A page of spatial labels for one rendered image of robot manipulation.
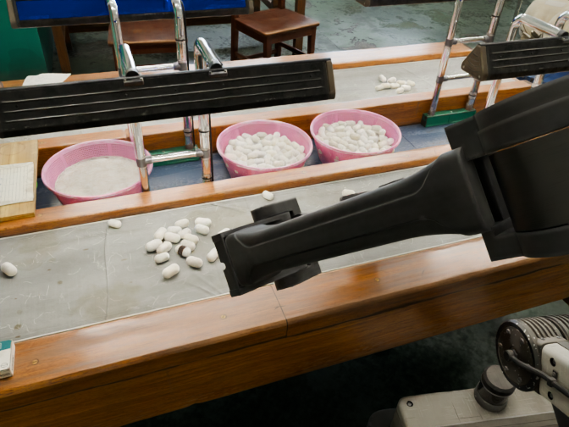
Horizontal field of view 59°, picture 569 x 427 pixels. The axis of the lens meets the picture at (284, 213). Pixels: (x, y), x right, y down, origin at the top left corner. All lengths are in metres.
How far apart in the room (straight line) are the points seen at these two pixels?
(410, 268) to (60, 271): 0.71
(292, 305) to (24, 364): 0.46
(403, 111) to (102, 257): 1.08
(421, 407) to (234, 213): 0.60
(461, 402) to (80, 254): 0.89
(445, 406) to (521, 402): 0.17
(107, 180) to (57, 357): 0.56
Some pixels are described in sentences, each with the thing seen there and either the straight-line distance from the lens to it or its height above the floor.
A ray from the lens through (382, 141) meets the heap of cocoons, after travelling 1.52.
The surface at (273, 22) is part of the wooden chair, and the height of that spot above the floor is 0.46.
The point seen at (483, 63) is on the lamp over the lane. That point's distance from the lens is 1.22.
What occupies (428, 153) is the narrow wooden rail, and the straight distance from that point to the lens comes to 1.46.
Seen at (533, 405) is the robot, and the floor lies 0.47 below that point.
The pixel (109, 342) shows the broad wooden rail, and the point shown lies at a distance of 0.93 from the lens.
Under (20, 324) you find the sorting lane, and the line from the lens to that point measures 1.04.
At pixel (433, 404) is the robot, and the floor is 0.47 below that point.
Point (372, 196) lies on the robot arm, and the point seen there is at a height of 1.24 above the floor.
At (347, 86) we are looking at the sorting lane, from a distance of 1.85.
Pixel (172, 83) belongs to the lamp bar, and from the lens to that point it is 0.95.
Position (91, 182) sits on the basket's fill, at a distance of 1.37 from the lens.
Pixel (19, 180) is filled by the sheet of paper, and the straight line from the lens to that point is 1.34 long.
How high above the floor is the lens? 1.48
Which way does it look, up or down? 38 degrees down
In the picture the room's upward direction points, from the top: 3 degrees clockwise
